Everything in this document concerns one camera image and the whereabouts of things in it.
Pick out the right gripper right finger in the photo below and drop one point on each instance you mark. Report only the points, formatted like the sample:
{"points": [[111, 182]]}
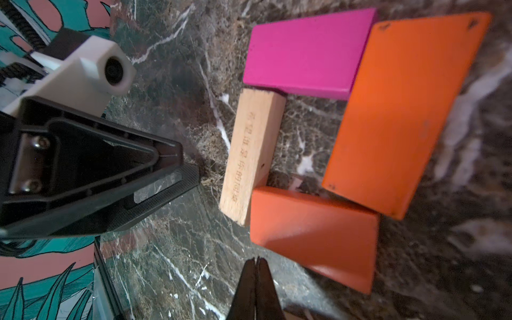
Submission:
{"points": [[267, 306]]}

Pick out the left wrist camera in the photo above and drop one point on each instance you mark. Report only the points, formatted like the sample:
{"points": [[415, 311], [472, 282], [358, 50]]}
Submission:
{"points": [[76, 70]]}

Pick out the orange block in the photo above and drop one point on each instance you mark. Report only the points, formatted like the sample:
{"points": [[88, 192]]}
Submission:
{"points": [[336, 239], [410, 74]]}

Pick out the natural wood block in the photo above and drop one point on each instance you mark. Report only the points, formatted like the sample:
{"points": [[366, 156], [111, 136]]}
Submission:
{"points": [[257, 125]]}

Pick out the black front rail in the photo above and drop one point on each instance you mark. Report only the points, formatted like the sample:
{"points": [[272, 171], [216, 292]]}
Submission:
{"points": [[106, 304]]}

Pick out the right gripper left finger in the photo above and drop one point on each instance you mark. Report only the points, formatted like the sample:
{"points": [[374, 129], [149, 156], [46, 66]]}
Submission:
{"points": [[243, 304]]}

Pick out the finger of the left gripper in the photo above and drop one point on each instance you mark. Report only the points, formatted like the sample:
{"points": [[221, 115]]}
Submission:
{"points": [[109, 211], [60, 165]]}

